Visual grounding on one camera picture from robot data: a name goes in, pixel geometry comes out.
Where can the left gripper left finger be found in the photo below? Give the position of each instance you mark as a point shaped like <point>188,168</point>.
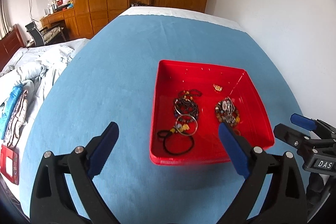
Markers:
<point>85,165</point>

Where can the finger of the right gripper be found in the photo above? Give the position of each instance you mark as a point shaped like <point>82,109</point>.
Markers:
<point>303,122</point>
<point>292,137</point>

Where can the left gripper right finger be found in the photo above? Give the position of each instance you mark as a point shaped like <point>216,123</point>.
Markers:
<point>252,165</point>

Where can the thin silver ring bangle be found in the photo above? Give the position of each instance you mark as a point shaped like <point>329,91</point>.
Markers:
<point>186,125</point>

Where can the red booklet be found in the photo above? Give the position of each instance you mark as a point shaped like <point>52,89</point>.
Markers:
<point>10,164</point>

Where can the blue table cloth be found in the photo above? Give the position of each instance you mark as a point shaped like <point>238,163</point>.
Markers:
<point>112,79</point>

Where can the red tin box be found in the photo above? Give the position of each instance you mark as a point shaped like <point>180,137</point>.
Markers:
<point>194,81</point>

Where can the blue folded cloth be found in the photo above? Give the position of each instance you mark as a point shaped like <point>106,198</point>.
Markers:
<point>9,108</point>

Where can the bed with white duvet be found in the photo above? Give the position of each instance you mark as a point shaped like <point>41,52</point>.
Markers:
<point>37,69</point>

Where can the black office chair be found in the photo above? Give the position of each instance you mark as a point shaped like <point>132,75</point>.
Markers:
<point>46,36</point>

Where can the red wooden headboard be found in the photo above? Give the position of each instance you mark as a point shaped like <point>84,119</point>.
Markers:
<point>9,45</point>

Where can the wooden desk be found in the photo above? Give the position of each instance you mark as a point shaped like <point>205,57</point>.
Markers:
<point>76,24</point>

